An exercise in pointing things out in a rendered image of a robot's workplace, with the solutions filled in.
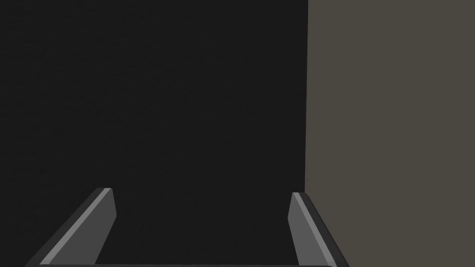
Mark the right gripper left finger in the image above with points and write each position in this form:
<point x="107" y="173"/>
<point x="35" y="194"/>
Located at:
<point x="87" y="230"/>

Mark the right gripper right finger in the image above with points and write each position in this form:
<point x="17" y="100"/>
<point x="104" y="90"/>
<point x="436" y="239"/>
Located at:
<point x="308" y="233"/>

